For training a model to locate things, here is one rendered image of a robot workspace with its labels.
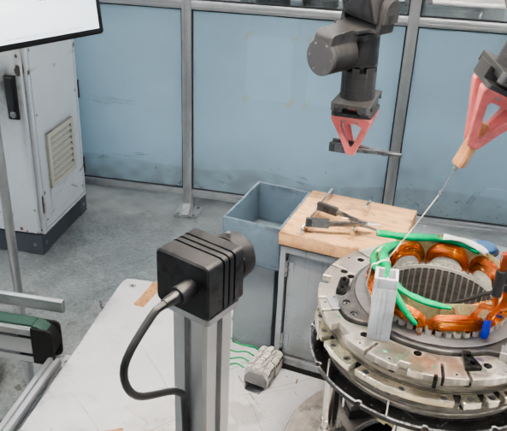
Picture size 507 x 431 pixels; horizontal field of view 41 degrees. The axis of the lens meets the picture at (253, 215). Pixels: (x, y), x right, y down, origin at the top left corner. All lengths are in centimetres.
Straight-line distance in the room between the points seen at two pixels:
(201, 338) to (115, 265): 269
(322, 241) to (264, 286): 18
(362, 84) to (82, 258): 225
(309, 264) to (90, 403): 45
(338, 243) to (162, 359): 42
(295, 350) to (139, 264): 191
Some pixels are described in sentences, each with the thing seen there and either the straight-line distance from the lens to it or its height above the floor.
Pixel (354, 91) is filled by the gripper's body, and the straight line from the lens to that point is 115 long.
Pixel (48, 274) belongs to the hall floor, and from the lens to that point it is 312.
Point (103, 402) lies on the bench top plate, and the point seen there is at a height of 78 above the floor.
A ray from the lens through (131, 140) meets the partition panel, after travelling 352.
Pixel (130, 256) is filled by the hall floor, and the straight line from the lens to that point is 320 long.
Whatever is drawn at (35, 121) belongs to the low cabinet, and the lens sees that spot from 304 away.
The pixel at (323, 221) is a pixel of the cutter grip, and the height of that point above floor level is 109.
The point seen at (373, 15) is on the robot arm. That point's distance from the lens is 110.
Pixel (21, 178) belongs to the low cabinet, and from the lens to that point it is 312.
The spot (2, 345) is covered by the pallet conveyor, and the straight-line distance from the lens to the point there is 155.
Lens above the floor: 161
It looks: 27 degrees down
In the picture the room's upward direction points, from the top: 2 degrees clockwise
